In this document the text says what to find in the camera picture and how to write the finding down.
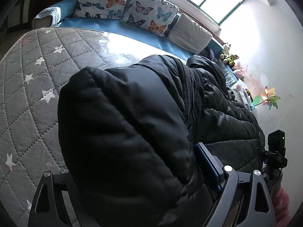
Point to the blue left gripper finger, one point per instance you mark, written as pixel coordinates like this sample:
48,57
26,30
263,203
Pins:
212,172

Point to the black puffer jacket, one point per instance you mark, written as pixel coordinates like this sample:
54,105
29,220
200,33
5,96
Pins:
127,136

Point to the colourful pinwheel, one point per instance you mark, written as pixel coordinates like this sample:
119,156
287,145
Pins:
267,98

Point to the pink plush toy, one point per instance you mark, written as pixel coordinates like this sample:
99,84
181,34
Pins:
238,73

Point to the green brown plush toy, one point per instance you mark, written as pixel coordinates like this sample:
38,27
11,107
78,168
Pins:
230,60

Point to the purple plush toy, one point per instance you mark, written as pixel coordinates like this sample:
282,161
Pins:
211,55

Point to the white plush toy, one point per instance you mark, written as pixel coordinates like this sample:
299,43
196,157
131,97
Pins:
225,52

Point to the plain grey pillow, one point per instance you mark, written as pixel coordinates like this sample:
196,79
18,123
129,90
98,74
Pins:
189,35

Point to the right butterfly print pillow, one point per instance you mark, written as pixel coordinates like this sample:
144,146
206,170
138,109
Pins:
154,16

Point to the butterfly print pillow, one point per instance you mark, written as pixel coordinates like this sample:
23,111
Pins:
100,9
154,16

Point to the left butterfly print pillow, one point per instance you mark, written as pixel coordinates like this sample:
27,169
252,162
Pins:
100,9

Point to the grey star quilted mattress cover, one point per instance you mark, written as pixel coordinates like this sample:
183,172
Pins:
33,72

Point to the blue bed sheet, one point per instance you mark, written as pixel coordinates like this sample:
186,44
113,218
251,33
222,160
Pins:
61,14

